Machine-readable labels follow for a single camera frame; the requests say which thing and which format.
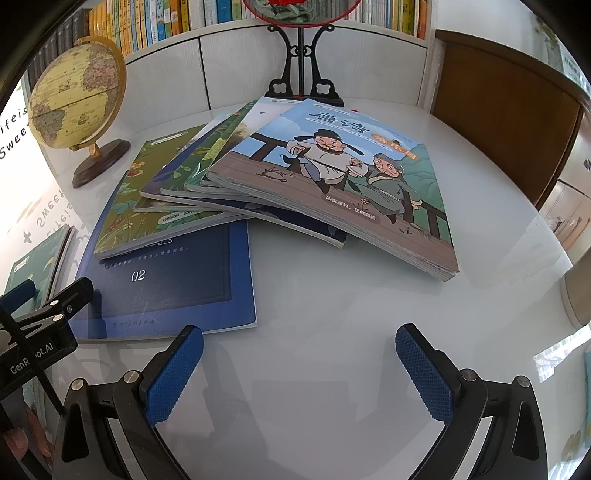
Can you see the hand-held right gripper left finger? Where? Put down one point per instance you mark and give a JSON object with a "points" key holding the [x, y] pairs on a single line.
{"points": [[173, 374]]}

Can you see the person's left hand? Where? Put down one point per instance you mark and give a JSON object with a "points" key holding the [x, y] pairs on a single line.
{"points": [[14, 443]]}

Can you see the set of black books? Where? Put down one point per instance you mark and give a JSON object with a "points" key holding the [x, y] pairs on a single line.
{"points": [[60, 41]]}

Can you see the dark blue leafy book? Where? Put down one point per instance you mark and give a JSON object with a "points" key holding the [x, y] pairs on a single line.
{"points": [[171, 177]]}

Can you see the olive green flower book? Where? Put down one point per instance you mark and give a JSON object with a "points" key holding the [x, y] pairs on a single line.
{"points": [[124, 207]]}

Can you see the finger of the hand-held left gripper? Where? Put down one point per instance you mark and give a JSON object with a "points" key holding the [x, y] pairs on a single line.
{"points": [[74, 295], [16, 295]]}

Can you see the round embroidered fan on stand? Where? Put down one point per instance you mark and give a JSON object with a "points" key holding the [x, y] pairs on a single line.
{"points": [[295, 14]]}

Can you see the plain blue book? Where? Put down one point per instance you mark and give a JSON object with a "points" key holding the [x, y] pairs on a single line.
{"points": [[184, 277]]}

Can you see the white bookshelf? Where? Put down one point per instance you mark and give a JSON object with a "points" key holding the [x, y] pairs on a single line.
{"points": [[231, 60]]}

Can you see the row of yellow orange books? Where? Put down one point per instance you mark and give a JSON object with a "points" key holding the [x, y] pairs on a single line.
{"points": [[138, 23]]}

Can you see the light blue cartoon figures book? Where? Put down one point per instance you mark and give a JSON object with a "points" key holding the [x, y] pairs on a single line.
{"points": [[323, 184]]}

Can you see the antique style desk globe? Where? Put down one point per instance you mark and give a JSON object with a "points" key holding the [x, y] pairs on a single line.
{"points": [[69, 92]]}

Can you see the cork sleeve cup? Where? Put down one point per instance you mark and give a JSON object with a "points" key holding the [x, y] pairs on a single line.
{"points": [[579, 295]]}

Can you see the row of white blue books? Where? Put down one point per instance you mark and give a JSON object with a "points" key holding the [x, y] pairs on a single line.
{"points": [[401, 14]]}

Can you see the bright green leafy book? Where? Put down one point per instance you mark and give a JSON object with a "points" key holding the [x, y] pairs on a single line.
{"points": [[32, 267]]}

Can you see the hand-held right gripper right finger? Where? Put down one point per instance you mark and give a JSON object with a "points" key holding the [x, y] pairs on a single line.
{"points": [[425, 374]]}

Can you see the black lettering wall sticker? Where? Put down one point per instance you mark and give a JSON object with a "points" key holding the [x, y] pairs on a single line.
{"points": [[9, 150]]}

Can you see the brown wooden cabinet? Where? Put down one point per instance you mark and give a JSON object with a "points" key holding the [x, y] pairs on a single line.
{"points": [[498, 115]]}

